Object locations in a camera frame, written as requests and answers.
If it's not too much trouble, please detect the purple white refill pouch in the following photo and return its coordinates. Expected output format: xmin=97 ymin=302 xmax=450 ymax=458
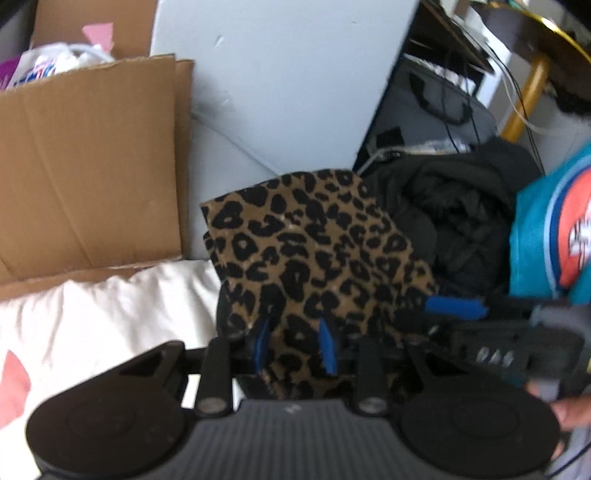
xmin=1 ymin=42 xmax=114 ymax=90

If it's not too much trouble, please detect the cream cartoon bear bedsheet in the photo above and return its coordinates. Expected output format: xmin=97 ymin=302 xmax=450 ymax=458
xmin=1 ymin=260 xmax=221 ymax=479

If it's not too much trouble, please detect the leopard print skirt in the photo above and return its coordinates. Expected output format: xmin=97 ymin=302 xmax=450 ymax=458
xmin=200 ymin=169 xmax=438 ymax=400

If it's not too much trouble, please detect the black bag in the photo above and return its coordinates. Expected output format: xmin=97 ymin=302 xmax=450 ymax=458
xmin=360 ymin=138 xmax=542 ymax=297

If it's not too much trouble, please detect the brown cardboard sheet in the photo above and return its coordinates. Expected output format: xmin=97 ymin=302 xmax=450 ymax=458
xmin=1 ymin=55 xmax=193 ymax=300

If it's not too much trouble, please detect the person's right hand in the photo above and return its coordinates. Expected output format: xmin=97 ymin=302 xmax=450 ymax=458
xmin=526 ymin=382 xmax=591 ymax=460

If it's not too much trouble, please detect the teal printed garment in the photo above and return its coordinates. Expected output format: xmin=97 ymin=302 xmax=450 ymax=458
xmin=509 ymin=144 xmax=590 ymax=305

